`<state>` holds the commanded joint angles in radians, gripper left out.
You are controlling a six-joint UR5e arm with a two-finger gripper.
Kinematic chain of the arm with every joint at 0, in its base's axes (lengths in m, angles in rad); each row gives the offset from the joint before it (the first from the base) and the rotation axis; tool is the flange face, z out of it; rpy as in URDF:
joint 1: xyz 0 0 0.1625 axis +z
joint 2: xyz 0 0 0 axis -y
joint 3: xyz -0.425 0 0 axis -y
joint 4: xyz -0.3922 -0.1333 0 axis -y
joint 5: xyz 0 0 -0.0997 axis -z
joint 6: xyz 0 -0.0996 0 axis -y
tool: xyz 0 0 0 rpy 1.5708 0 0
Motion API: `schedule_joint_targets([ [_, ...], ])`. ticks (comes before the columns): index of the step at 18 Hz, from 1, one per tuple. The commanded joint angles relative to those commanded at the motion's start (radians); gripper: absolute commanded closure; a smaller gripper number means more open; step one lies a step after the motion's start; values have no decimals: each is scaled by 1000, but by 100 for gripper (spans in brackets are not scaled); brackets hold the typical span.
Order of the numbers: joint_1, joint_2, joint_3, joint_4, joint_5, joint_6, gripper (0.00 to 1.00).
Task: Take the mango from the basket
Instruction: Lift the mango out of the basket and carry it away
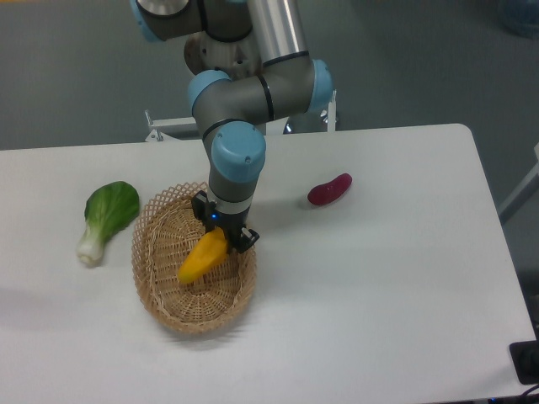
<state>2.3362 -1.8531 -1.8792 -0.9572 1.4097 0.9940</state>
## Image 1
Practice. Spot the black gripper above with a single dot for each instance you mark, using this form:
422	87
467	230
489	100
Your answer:
239	237

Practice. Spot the yellow mango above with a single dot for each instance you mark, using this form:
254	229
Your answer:
208	252

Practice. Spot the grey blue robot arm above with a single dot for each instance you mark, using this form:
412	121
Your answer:
229	111

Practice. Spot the woven wicker basket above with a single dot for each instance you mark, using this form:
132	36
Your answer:
164	234

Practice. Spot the purple sweet potato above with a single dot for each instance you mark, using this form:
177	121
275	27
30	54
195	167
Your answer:
327	193

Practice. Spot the green bok choy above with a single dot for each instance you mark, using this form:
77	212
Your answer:
108	210

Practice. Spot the black device at table edge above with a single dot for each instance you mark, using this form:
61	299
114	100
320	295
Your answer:
525	360

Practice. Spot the white metal base frame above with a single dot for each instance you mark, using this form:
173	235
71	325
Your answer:
326	119

